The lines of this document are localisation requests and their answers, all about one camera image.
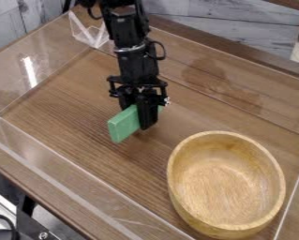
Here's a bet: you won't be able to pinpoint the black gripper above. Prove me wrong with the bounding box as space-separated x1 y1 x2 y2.
107 44 168 130

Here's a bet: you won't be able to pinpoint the green rectangular block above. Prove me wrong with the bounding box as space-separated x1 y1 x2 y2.
107 103 166 144

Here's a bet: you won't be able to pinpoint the brown wooden bowl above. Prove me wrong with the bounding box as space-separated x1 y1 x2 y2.
167 130 287 240

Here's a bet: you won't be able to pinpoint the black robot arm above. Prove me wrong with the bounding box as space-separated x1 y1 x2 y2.
77 0 168 129

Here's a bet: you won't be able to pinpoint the clear acrylic tray walls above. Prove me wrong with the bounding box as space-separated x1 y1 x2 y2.
0 17 299 240

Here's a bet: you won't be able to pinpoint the clear acrylic corner bracket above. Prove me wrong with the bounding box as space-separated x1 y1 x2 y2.
68 11 110 49

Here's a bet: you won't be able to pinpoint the black cable bottom left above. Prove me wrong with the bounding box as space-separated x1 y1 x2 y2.
0 213 19 240

